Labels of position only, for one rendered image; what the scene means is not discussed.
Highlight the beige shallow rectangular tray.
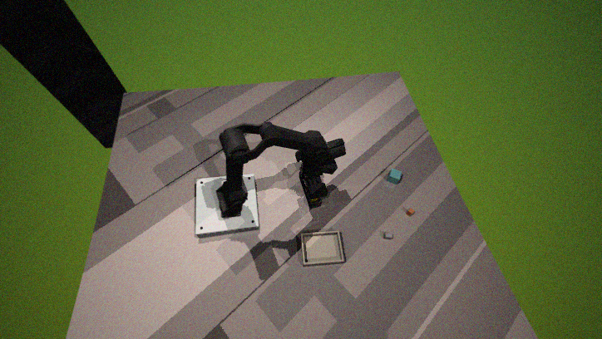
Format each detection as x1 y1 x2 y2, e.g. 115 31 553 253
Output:
300 230 344 267

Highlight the teal cube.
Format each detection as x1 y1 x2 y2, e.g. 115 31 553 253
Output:
387 169 402 184

